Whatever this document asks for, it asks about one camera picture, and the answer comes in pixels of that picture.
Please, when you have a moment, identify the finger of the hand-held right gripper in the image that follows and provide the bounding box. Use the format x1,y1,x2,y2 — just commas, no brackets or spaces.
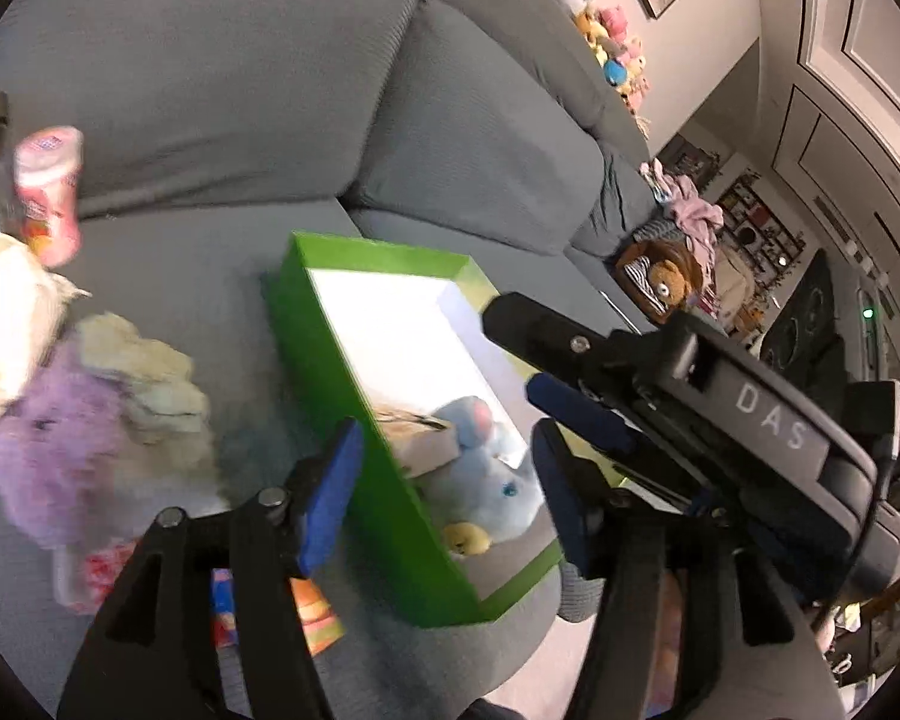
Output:
482,292,616,391
526,373,638,456

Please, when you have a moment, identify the orange snack packet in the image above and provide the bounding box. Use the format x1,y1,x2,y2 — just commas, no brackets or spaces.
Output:
210,566,346,657

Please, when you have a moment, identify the small yellow plush toy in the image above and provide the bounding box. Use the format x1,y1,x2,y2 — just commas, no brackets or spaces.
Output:
441,523,492,560

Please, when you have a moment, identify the pile of pink clothes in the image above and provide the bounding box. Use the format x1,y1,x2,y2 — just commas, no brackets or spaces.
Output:
640,157,725,256

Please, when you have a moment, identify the cluttered shelf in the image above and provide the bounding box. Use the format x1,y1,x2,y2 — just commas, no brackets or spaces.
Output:
712,172,807,293

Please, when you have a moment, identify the red patterned packet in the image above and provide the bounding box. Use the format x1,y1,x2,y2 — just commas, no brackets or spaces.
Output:
75,544,132,593

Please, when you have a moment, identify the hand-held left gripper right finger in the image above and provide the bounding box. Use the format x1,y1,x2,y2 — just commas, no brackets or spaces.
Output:
531,418,848,720

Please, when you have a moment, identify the green cardboard box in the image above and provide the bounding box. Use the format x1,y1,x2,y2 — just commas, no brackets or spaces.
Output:
262,231,567,629

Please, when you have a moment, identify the pink plastic cup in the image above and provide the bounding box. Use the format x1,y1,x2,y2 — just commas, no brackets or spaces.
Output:
13,126,85,267

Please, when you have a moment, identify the blue plush toy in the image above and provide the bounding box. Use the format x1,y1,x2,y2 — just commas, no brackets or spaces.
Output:
412,396,545,545

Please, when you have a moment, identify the white plush toy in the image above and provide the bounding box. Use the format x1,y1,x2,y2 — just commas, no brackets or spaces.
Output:
0,236,91,440

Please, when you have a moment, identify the grey sofa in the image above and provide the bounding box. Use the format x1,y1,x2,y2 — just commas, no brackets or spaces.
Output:
0,0,728,720

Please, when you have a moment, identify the purple bath pouf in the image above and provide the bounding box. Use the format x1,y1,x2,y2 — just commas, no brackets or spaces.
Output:
0,349,230,612

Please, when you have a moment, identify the row of plush toys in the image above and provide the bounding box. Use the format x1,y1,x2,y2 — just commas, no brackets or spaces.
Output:
551,0,653,117

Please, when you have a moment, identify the black appliance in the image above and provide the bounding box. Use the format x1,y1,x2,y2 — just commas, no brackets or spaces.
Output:
757,247,860,383

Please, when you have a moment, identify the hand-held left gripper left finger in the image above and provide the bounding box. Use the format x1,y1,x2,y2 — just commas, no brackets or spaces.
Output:
56,416,365,720

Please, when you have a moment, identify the small grey-green plush toy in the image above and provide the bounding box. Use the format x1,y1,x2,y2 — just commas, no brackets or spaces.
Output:
75,313,211,458

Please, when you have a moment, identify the brown teddy bear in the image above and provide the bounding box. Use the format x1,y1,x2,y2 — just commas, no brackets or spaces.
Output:
616,238,704,316

